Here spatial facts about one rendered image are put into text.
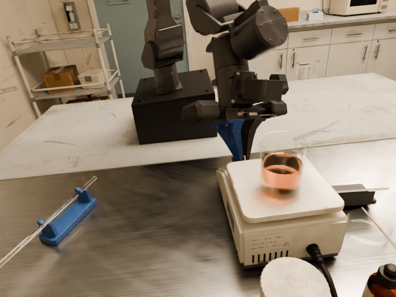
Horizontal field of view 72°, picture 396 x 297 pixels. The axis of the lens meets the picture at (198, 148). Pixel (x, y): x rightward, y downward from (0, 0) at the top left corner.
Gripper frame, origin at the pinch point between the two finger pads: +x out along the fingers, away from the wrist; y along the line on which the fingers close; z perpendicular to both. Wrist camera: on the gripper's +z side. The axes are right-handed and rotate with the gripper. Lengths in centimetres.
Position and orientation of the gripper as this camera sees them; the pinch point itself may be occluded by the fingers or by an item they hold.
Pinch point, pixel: (240, 142)
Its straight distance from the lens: 46.2
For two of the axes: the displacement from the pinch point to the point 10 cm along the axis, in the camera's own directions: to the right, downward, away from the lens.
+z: 5.1, -0.7, -8.6
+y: 8.5, -1.0, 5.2
